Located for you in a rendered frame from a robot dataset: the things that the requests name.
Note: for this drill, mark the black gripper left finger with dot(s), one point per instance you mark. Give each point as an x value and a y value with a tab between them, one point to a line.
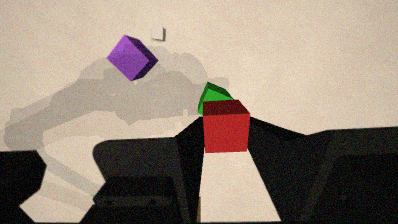
180	157

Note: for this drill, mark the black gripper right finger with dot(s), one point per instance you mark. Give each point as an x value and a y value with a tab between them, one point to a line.
294	167

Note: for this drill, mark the purple cube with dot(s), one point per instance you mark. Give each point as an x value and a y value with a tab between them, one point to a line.
132	58

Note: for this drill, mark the red block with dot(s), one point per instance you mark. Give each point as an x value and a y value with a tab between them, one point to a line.
226	126

